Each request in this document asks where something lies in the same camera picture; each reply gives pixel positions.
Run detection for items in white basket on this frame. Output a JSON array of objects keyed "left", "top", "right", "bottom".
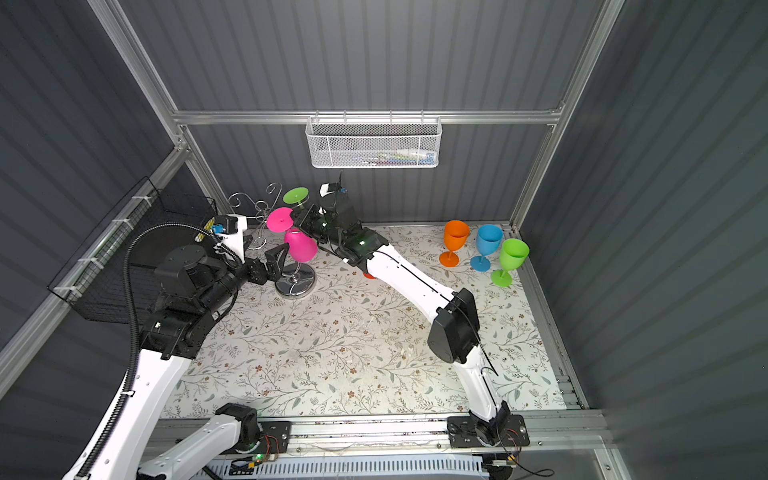
[{"left": 352, "top": 148, "right": 439, "bottom": 167}]

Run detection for pink plastic wine glass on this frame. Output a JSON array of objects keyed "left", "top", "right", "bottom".
[{"left": 266, "top": 207, "right": 318, "bottom": 263}]

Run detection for black wire basket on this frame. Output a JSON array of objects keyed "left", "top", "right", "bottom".
[{"left": 48, "top": 174, "right": 216, "bottom": 324}]

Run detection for orange plastic wine glass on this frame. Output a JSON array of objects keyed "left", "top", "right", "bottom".
[{"left": 439, "top": 220, "right": 470, "bottom": 268}]

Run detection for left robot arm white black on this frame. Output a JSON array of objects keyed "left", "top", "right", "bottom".
[{"left": 64, "top": 216, "right": 289, "bottom": 479}]

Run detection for green plastic wine glass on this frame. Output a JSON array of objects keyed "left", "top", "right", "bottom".
[
  {"left": 283, "top": 187, "right": 309, "bottom": 208},
  {"left": 491, "top": 238, "right": 530, "bottom": 288}
]

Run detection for white ventilation grille strip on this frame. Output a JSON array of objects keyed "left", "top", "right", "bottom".
[{"left": 208, "top": 454, "right": 490, "bottom": 479}]

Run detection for blue plastic wine glass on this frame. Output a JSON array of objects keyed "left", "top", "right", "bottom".
[{"left": 470, "top": 225, "right": 504, "bottom": 272}]

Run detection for chrome wine glass rack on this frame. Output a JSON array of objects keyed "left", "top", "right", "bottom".
[{"left": 228, "top": 182, "right": 316, "bottom": 298}]

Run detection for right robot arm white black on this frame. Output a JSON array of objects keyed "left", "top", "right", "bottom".
[{"left": 283, "top": 183, "right": 530, "bottom": 449}]

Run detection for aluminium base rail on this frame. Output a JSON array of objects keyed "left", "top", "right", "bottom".
[{"left": 149, "top": 413, "right": 601, "bottom": 457}]

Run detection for white wire mesh basket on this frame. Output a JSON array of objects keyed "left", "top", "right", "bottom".
[{"left": 305, "top": 118, "right": 443, "bottom": 169}]

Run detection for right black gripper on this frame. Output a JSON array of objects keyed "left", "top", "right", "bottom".
[{"left": 291, "top": 206, "right": 346, "bottom": 252}]

